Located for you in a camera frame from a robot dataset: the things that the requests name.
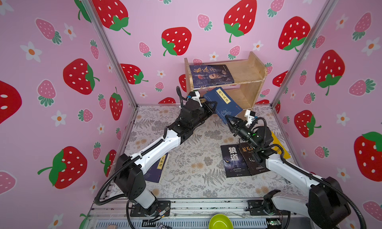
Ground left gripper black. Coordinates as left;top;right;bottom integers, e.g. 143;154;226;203
188;100;216;132

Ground blue book yellow label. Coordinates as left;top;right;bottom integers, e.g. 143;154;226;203
204;87;243;124

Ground dark blue portrait cover book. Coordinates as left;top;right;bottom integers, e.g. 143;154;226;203
190;65;235;89

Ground purple-navy book yellow label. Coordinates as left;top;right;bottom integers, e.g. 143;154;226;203
144;153;169;183

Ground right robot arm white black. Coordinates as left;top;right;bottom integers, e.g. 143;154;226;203
225;115;367;229

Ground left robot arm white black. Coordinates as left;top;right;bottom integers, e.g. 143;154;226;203
94;87;217;216

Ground yellow cartoon cover book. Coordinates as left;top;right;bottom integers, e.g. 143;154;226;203
271;132;291;159

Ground black antler cover book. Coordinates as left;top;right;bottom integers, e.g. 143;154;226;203
238;142;269;176

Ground black wolf cover book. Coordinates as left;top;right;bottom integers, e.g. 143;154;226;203
220;145;251;178

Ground wooden two-tier shelf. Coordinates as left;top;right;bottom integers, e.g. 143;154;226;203
184;52;267;110

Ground green bowl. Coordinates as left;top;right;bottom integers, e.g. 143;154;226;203
209;214;234;229

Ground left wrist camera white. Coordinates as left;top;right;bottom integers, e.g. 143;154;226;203
187;90;202;105

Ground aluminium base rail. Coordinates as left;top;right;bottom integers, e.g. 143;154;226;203
81;198;317;229

